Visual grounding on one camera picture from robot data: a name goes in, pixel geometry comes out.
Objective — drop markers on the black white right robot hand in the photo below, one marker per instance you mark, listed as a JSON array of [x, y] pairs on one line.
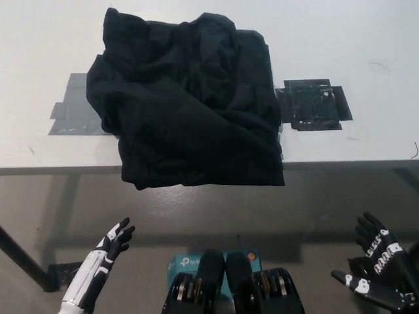
[[386, 258]]

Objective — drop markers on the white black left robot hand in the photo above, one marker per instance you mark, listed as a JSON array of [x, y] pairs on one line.
[[95, 268]]

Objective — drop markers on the black Columbia jacket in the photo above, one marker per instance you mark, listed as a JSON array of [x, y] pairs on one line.
[[190, 108]]

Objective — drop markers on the black ribbed robot body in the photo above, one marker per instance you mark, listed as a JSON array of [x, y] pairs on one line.
[[209, 288]]

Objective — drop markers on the black diagonal table leg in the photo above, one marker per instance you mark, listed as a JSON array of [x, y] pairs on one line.
[[19, 255]]

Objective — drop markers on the teal tp-link box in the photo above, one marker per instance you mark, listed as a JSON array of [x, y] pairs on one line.
[[183, 263]]

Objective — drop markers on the grey tape patch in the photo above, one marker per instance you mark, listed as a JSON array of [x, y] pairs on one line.
[[75, 108]]

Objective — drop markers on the black tape patch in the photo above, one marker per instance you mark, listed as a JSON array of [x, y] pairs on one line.
[[311, 104]]

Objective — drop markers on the black table foot bracket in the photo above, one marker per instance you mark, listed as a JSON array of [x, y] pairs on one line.
[[63, 273], [357, 266]]

